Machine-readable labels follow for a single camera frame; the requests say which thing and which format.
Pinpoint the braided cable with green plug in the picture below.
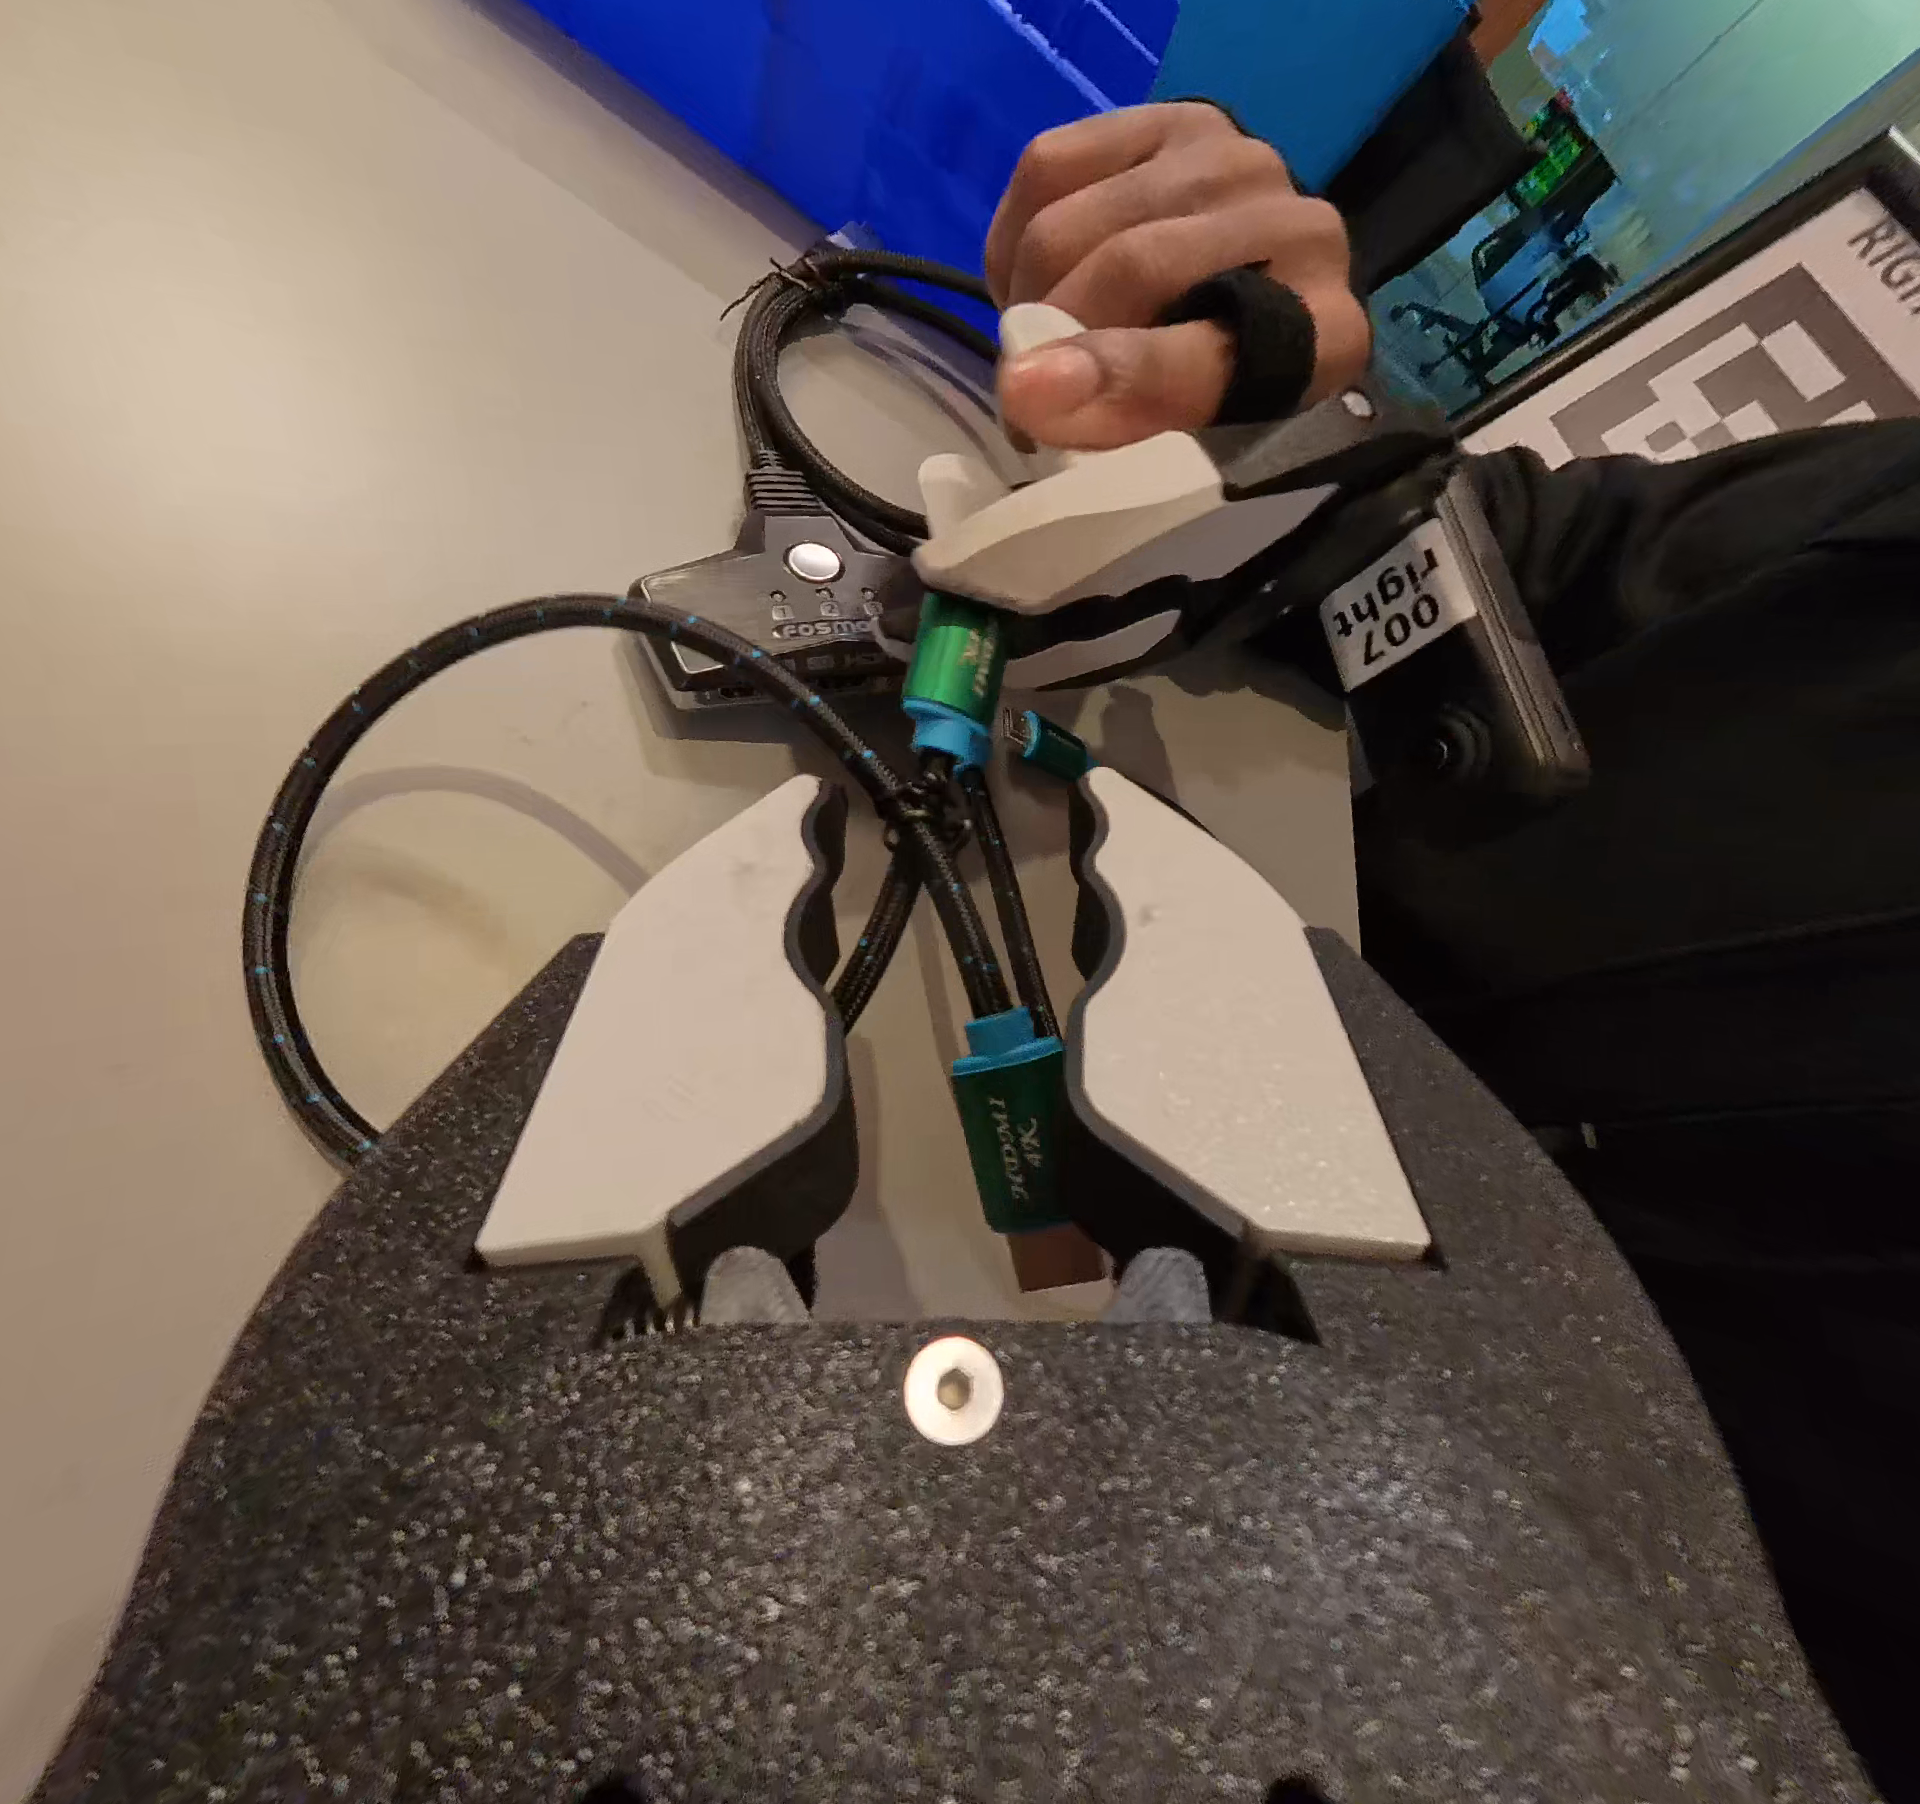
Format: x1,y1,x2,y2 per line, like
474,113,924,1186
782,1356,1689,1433
831,589,1070,1048
244,597,1116,1296

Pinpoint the person's right forearm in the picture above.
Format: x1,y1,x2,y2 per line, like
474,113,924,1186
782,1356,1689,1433
1350,415,1920,995

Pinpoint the blue plastic crate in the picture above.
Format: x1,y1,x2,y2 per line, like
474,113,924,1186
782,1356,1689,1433
386,0,1480,343

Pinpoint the person's right hand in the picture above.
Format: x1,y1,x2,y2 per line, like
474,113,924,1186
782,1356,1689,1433
984,102,1373,455

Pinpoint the black hub cable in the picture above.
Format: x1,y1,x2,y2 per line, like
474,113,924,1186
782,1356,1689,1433
719,244,1010,556

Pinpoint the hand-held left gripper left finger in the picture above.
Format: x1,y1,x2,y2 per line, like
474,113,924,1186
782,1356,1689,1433
474,774,860,1325

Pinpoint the braided cable with small plug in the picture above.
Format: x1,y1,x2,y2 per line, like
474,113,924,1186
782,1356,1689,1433
998,700,1093,785

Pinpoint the black switch hub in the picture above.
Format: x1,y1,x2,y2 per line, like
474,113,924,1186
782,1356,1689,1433
628,504,940,726

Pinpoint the dark cloth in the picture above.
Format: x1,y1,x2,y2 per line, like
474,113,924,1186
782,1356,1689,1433
1329,27,1532,293

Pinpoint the black and white marker board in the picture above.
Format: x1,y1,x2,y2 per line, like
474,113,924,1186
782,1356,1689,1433
1454,130,1920,463

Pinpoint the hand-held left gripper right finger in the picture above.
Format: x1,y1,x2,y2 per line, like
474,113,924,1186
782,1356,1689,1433
1057,767,1434,1325

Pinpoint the black office chair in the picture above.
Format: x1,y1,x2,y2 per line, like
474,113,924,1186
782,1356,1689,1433
1386,206,1630,389

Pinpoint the green glowing screen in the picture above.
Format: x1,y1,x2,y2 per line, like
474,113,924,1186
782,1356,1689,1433
1506,102,1600,216

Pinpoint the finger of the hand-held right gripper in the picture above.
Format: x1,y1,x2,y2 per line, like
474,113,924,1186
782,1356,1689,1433
993,592,1206,699
912,430,1341,615

